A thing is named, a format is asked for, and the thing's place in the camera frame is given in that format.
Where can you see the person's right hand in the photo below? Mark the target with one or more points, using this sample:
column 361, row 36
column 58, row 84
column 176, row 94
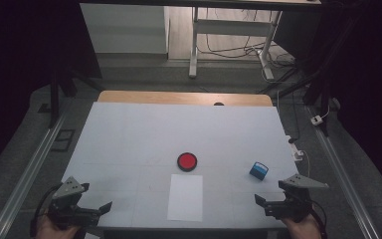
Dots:
column 300, row 229

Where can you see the person's left hand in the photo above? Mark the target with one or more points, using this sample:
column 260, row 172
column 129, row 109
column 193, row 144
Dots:
column 51, row 231

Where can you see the round red ink pad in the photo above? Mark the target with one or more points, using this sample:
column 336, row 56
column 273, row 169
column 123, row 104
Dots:
column 187, row 161

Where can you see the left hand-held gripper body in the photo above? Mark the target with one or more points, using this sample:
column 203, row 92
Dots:
column 67, row 212

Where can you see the white cabinet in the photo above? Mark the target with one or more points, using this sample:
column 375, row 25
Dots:
column 126, row 30

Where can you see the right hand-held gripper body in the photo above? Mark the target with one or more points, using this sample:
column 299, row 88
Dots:
column 295, row 205

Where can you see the white-legged desk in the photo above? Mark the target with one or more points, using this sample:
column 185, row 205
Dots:
column 229, row 27

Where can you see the white power adapter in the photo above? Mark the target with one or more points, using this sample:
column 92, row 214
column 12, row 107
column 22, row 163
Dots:
column 316, row 120

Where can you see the white table cover board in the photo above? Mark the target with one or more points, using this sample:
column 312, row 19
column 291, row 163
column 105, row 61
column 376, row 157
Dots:
column 165, row 132

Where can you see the black metal stand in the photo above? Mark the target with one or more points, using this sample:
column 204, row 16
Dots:
column 323, row 109
column 54, row 99

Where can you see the white power strip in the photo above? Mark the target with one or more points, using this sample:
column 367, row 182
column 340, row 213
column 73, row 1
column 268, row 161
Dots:
column 295, row 150

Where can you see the white paper sheet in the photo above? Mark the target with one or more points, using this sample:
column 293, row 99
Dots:
column 185, row 197

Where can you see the blue stamp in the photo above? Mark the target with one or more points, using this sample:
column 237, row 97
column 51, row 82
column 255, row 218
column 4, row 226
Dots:
column 258, row 170

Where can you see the aluminium floor rail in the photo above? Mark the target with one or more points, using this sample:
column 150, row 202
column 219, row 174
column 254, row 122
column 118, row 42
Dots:
column 341, row 179
column 30, row 172

